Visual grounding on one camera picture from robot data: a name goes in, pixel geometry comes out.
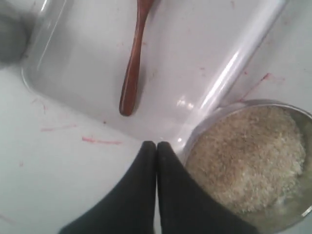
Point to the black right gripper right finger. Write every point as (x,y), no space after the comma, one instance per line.
(184,207)

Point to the brown wooden spoon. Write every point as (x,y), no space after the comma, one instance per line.
(130,84)

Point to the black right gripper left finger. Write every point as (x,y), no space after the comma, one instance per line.
(129,208)

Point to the white uncooked rice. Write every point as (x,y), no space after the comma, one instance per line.
(247,160)

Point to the steel bowl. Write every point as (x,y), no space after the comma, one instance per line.
(292,205)

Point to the white rectangular plastic tray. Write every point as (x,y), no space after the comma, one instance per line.
(192,53)

